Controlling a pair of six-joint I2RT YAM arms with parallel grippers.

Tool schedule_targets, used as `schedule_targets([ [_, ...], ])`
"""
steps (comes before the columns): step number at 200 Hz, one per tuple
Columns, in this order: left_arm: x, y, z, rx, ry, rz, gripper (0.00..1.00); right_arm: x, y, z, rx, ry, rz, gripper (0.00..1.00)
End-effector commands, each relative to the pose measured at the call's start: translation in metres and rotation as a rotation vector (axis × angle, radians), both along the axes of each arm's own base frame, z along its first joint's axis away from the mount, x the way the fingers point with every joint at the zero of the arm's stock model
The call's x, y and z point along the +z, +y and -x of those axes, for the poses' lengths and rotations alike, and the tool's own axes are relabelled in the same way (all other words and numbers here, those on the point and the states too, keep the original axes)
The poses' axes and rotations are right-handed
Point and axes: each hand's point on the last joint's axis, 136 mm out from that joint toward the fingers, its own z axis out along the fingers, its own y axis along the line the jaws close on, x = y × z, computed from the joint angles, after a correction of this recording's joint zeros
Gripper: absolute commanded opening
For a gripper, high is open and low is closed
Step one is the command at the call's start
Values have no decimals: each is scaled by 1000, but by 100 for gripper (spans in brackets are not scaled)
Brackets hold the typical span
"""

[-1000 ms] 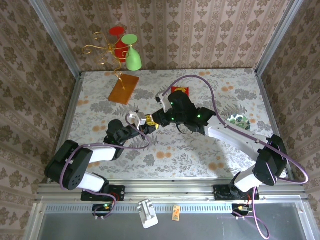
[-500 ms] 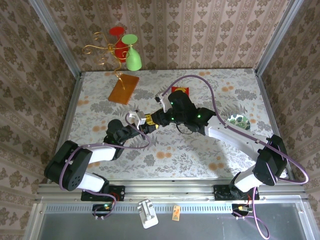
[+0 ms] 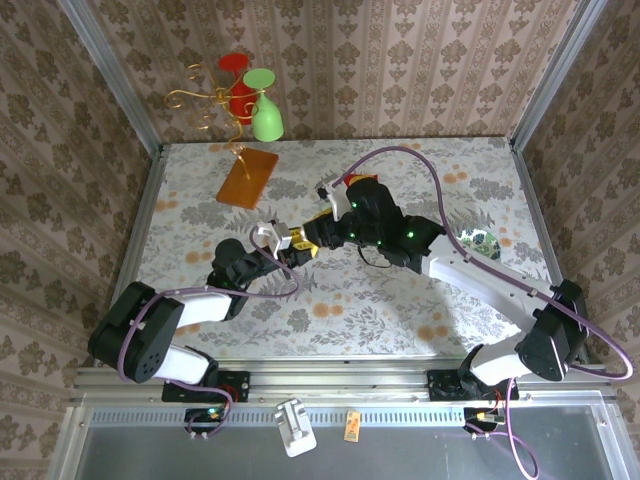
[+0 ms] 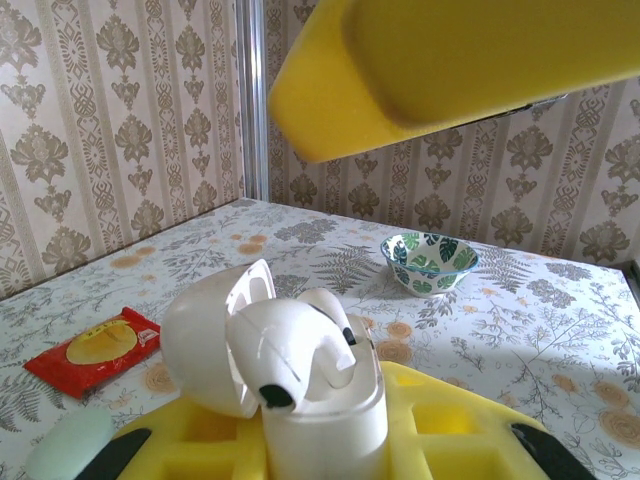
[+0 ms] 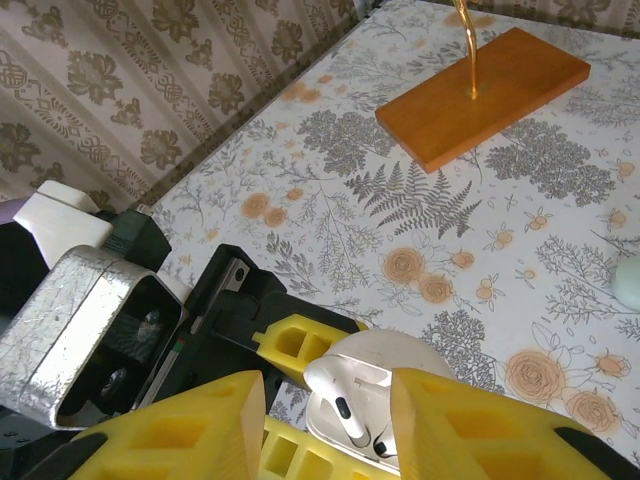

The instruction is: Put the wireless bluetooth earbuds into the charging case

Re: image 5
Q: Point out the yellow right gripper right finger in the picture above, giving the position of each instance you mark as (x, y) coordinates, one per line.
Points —
(475, 440)

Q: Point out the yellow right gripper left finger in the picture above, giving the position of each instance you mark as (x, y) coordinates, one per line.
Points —
(175, 440)

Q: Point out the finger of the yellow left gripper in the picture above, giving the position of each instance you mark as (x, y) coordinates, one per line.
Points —
(295, 345)
(300, 460)

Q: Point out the white earbud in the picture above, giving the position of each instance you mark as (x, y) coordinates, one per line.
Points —
(330, 387)

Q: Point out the white earbud charging case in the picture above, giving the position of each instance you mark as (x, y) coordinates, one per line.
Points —
(395, 350)

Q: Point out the mint green earbud charging case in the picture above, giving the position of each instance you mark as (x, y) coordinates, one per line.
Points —
(629, 284)

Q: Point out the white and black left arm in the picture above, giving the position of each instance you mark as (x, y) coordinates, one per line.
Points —
(20, 270)

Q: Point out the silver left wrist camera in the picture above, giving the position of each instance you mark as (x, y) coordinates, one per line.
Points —
(75, 300)

